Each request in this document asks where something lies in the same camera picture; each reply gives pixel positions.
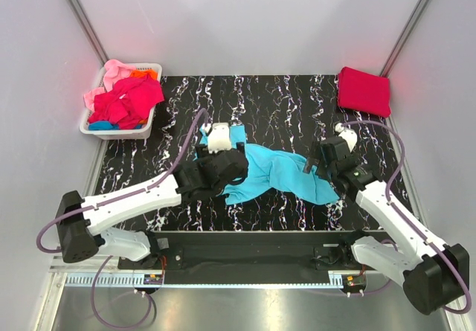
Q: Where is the cyan t shirt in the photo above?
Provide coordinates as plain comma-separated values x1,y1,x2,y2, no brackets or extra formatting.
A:
212,125,339,205

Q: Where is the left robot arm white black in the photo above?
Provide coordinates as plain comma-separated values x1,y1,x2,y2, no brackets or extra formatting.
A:
57,142,248,269

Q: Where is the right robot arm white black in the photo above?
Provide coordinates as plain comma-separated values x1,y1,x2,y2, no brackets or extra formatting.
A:
304,136,472,315

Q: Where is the white plastic laundry basket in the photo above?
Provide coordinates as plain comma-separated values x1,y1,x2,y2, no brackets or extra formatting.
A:
80,63,162,140

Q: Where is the folded red t shirt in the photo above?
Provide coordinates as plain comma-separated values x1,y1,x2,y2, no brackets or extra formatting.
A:
337,67,391,118

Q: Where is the magenta t shirt in basket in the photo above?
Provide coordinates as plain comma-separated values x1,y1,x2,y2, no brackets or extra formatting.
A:
88,75,164,130

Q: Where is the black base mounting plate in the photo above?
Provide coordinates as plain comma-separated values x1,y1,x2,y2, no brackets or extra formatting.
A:
118,230,382,285

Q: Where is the orange t shirt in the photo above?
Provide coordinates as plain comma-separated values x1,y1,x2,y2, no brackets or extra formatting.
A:
129,68,158,80

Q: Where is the blue t shirt in basket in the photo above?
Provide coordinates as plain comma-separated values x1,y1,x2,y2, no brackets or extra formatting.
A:
88,120,142,131

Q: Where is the light pink t shirt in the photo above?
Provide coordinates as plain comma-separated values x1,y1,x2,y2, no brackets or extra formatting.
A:
83,60,136,112

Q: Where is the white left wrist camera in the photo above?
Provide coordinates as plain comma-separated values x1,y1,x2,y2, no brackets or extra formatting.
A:
202,123,232,153

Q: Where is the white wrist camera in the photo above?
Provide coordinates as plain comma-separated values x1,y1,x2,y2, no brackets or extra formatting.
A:
202,123,232,153
334,123,358,152

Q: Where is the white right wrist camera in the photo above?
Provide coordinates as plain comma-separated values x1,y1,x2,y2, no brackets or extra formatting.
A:
334,123,358,152

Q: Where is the aluminium frame rail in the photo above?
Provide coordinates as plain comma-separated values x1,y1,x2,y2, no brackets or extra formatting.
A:
48,248,123,272

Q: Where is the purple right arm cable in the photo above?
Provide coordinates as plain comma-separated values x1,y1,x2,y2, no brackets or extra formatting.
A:
341,119,472,314

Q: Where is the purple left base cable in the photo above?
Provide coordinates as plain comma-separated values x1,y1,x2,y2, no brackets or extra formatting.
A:
90,254,158,328

